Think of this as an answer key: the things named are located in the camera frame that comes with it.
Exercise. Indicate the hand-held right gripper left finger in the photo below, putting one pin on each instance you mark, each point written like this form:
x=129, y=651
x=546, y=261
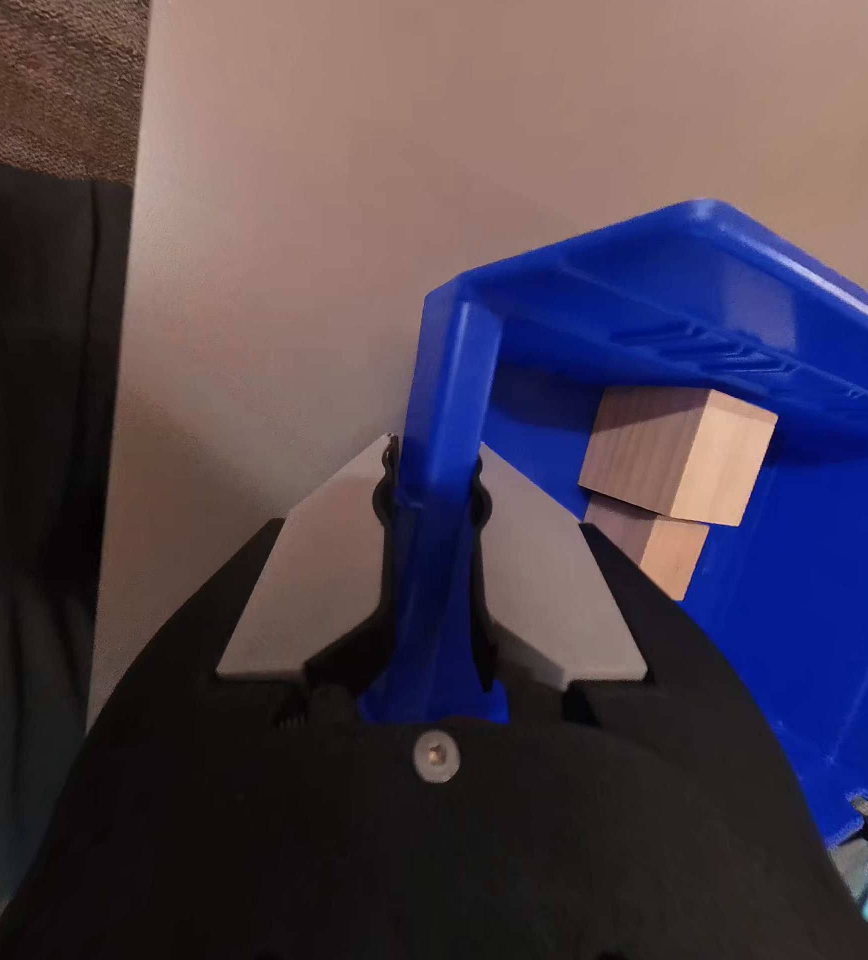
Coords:
x=314, y=585

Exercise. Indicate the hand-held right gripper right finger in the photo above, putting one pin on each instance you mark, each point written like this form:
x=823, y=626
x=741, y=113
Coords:
x=554, y=600

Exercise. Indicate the medium wooden cube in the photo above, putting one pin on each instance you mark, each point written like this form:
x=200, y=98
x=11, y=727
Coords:
x=663, y=555

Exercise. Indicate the large wooden cube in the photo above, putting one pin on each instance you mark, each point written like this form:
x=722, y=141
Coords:
x=674, y=457

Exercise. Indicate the blue plastic bin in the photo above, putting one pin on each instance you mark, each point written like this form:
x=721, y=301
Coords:
x=779, y=600

